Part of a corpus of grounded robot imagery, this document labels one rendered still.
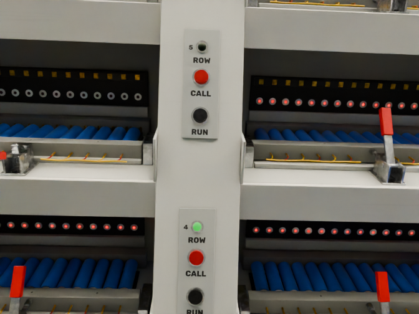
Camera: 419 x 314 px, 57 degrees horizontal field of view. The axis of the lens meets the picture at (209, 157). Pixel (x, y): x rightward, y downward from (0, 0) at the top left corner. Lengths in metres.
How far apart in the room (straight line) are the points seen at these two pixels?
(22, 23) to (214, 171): 0.27
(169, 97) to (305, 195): 0.19
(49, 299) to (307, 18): 0.46
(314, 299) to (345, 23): 0.34
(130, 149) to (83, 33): 0.14
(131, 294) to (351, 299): 0.28
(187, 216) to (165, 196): 0.03
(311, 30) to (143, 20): 0.19
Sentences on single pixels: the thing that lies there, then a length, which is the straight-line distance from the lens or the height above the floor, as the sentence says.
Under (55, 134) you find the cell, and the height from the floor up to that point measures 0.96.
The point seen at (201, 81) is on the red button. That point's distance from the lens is 0.44.
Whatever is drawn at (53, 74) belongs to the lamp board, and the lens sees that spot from 0.63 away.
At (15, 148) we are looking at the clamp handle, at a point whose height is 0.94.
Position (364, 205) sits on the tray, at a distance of 0.49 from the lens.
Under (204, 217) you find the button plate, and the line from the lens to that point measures 0.43.
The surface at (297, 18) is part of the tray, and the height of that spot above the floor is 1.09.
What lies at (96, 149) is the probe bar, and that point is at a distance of 0.49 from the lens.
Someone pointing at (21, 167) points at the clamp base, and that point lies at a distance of 0.48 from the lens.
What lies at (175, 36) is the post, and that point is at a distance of 0.45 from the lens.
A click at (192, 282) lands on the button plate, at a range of 0.45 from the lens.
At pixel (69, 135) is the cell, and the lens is 0.55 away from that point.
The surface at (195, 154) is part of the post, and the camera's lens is 0.43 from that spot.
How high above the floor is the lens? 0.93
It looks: 1 degrees up
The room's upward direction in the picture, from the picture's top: 2 degrees clockwise
